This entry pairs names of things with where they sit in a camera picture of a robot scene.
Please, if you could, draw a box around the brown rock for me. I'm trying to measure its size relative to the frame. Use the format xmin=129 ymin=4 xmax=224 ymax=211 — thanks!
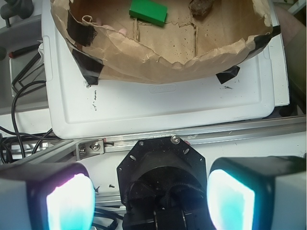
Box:
xmin=189 ymin=0 xmax=214 ymax=17

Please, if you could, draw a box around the green rectangular block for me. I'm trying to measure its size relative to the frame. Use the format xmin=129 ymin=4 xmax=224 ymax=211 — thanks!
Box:
xmin=129 ymin=0 xmax=168 ymax=27

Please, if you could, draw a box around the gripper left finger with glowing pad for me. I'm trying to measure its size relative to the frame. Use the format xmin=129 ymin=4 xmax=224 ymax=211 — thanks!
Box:
xmin=0 ymin=163 xmax=95 ymax=230

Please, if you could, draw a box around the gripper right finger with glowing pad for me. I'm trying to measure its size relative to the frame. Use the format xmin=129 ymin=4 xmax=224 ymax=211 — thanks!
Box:
xmin=207 ymin=156 xmax=307 ymax=230

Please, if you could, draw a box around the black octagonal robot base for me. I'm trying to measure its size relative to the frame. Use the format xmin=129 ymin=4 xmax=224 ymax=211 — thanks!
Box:
xmin=117 ymin=136 xmax=212 ymax=230

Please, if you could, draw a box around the metal corner bracket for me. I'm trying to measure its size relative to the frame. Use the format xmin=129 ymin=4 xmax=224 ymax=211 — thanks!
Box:
xmin=75 ymin=139 xmax=105 ymax=161

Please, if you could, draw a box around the red handled tool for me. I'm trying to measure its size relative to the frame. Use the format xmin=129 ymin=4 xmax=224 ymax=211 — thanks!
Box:
xmin=8 ymin=44 xmax=40 ymax=58

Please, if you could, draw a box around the aluminium extrusion rail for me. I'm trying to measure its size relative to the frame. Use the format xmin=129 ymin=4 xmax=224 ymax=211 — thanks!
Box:
xmin=0 ymin=115 xmax=307 ymax=166

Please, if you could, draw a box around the brown paper bag tray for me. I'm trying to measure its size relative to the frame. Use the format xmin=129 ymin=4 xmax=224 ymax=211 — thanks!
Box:
xmin=50 ymin=0 xmax=281 ymax=84

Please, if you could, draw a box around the black cable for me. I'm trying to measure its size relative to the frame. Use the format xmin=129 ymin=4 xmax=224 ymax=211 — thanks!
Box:
xmin=0 ymin=43 xmax=53 ymax=166

